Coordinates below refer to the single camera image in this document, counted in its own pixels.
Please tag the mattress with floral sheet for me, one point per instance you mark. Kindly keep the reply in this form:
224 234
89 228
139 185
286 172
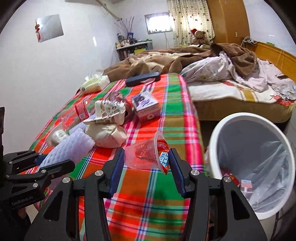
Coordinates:
216 100

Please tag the purple white milk carton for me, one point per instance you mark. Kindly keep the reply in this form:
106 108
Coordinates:
146 107

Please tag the plaid red green cloth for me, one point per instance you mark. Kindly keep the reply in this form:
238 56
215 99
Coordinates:
147 205

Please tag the white round trash bin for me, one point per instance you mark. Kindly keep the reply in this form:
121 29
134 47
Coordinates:
253 148

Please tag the white foam fruit net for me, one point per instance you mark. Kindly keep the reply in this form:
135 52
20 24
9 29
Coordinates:
73 148

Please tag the wooden wardrobe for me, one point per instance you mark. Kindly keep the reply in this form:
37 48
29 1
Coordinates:
229 20

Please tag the beige paper bag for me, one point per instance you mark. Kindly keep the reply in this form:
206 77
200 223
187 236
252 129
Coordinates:
107 136

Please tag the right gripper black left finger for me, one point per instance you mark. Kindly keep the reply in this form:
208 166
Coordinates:
58 218

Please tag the green white tissue pack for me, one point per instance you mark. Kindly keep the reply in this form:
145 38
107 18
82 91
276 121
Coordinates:
94 82

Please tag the teddy bear santa hat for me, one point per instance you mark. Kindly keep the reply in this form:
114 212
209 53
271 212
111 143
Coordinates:
199 37

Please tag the vase with dry branches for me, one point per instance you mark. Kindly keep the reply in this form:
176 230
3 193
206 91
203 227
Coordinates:
127 26

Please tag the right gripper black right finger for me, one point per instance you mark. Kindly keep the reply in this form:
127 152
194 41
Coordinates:
218 210

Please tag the red metallic can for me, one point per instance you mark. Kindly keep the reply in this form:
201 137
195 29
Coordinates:
129 110

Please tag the clear plastic bottle red label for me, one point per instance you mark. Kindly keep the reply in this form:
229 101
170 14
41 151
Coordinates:
76 114

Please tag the printed paper snack wrapper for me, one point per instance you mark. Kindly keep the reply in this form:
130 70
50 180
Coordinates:
108 112

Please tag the brown fleece blanket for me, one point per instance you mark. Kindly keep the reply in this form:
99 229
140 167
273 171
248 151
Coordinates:
174 60

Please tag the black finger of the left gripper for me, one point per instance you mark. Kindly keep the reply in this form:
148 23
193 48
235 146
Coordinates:
49 172
22 161

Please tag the wall mirror panel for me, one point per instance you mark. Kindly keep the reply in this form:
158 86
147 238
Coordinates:
48 27

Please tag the small bright window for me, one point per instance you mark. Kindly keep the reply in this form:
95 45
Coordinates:
159 23

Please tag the wooden headboard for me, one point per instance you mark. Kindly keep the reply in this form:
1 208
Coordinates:
283 60

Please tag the clear plastic cup red lid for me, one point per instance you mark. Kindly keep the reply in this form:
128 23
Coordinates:
149 154

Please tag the patterned window curtain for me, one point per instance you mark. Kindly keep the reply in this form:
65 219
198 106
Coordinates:
188 15

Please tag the dark blue glasses case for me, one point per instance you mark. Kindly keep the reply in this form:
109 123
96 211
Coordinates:
142 79

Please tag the white yogurt cup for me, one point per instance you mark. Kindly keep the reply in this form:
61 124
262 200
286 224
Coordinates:
55 137

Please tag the white shelf with items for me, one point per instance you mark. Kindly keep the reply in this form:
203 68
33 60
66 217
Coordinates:
131 49

